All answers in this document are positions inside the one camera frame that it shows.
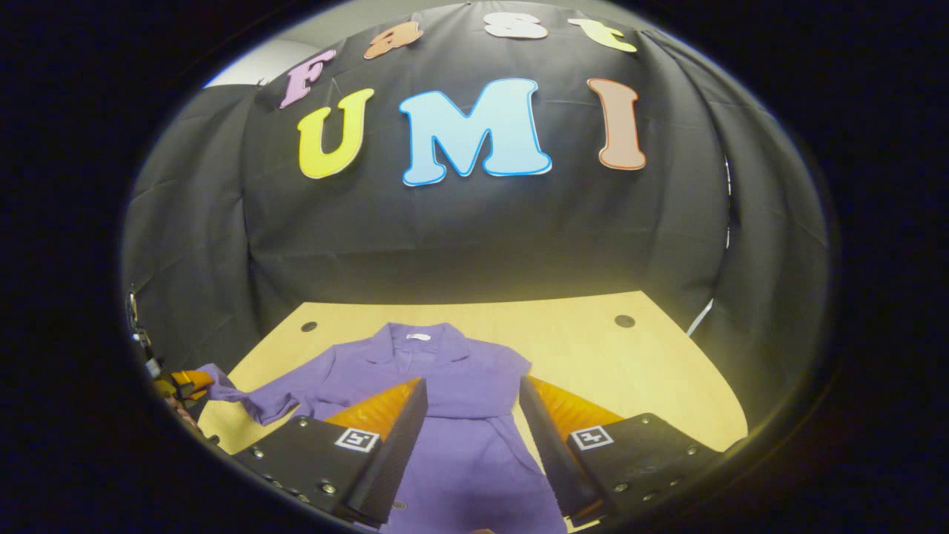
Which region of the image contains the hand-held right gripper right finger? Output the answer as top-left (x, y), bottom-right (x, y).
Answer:
top-left (518, 376), bottom-right (725, 524)

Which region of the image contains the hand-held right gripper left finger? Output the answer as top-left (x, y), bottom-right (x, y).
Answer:
top-left (232, 378), bottom-right (429, 527)

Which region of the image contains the purple button-up garment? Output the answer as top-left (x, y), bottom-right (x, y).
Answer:
top-left (196, 322), bottom-right (568, 534)

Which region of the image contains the black backdrop cloth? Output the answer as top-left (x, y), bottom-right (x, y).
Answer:
top-left (121, 0), bottom-right (830, 438)

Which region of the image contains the white cable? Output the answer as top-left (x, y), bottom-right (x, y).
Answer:
top-left (686, 298), bottom-right (715, 338)

